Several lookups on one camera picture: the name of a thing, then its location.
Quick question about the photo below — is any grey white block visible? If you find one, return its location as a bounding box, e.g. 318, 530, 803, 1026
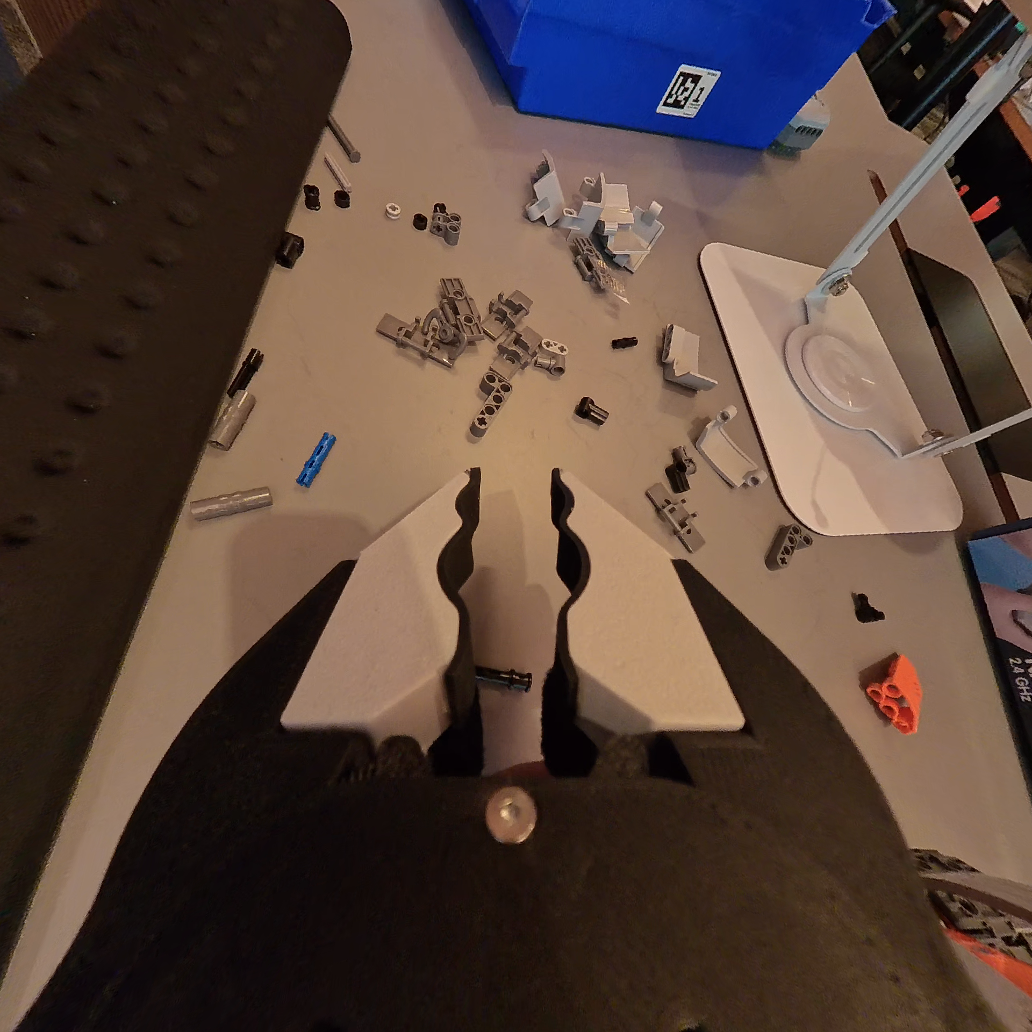
774, 92, 832, 156

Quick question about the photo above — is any grey bent liftarm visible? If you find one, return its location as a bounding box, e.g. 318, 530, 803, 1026
469, 367, 514, 440

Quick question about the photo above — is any grey orange toy block vehicle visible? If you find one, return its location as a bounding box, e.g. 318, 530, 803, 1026
927, 887, 1032, 1001

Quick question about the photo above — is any grey tube connector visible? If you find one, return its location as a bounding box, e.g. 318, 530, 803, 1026
190, 487, 274, 522
210, 391, 257, 451

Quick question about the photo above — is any dark grey gear connector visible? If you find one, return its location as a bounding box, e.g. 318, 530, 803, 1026
572, 238, 618, 291

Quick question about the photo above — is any dark grey angled beam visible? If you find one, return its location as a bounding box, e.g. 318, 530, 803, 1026
764, 524, 814, 572

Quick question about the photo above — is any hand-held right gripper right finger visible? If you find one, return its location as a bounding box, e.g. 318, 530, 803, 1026
540, 466, 747, 779

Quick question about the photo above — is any light grey curved panel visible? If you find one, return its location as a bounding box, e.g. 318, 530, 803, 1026
695, 407, 769, 490

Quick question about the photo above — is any blue object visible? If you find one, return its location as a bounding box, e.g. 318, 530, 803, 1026
463, 0, 898, 150

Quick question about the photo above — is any grey connector block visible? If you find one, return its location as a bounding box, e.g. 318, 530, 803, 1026
439, 278, 485, 343

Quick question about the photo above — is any white lamp base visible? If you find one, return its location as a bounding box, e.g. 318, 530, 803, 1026
699, 76, 1032, 537

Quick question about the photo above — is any blue pin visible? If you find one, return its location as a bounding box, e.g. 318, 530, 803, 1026
294, 433, 337, 489

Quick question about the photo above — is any orange wedge block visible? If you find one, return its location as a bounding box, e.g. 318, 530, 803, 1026
861, 653, 922, 736

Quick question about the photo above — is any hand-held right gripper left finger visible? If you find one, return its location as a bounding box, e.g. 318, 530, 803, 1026
279, 466, 485, 779

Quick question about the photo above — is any light grey angled panel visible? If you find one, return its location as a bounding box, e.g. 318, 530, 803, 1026
524, 152, 570, 227
564, 171, 632, 243
605, 202, 666, 274

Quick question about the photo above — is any blue printed toy box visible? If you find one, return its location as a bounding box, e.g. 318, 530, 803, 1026
963, 520, 1032, 795

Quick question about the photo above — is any light grey curved block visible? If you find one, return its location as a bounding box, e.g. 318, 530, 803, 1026
660, 324, 719, 395

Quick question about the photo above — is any black perforated panel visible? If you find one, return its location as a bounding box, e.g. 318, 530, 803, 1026
0, 0, 353, 961

